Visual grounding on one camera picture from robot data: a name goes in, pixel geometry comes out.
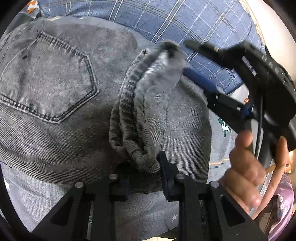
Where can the person's right hand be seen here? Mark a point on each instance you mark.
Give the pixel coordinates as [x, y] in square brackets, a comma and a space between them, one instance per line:
[245, 166]

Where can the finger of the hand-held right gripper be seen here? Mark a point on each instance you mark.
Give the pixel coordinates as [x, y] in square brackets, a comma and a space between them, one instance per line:
[222, 56]
[203, 82]

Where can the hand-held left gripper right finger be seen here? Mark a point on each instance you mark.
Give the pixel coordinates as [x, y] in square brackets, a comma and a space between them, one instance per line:
[164, 172]

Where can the grey star-print bedsheet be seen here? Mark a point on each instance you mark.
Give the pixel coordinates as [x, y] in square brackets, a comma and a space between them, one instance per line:
[46, 204]

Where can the grey denim pants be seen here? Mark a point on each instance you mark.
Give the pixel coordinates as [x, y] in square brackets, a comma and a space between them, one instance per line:
[57, 81]

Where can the purple floral clothing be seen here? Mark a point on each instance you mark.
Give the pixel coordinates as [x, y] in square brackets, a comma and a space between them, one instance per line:
[283, 204]

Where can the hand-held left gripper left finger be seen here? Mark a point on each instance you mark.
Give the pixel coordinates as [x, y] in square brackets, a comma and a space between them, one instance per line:
[119, 187]

